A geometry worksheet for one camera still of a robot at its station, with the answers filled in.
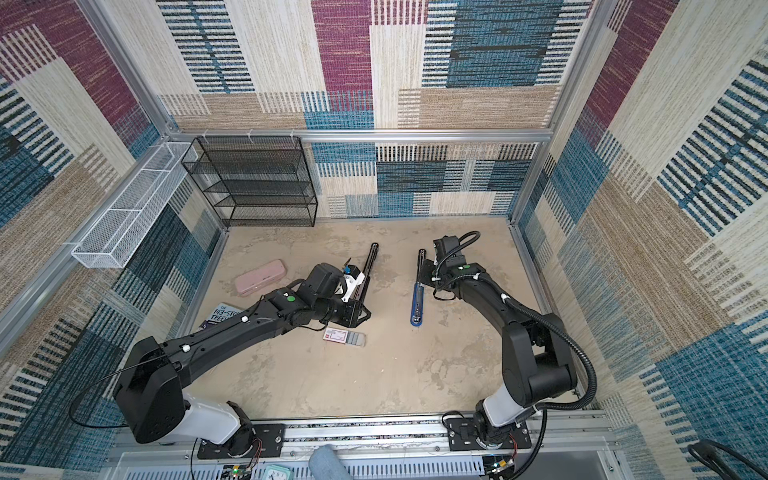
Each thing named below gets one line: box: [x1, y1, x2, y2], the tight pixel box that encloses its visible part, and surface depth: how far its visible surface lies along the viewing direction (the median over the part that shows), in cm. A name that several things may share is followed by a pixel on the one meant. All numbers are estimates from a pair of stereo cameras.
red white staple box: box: [323, 328, 349, 344], surface depth 91 cm
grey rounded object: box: [308, 444, 351, 480], surface depth 69 cm
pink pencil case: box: [234, 259, 286, 295], surface depth 104 cm
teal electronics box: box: [263, 464, 292, 480], surface depth 69 cm
